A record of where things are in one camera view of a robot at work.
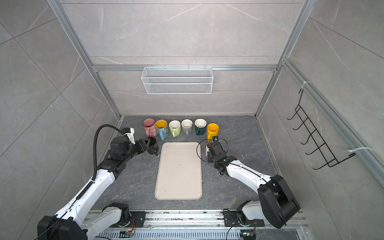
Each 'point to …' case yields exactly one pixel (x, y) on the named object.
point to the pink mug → (151, 130)
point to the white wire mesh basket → (177, 80)
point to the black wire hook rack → (320, 142)
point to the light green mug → (175, 126)
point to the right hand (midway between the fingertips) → (213, 150)
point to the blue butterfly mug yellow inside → (161, 125)
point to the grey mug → (186, 125)
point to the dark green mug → (200, 124)
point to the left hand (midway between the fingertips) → (147, 137)
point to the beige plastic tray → (179, 175)
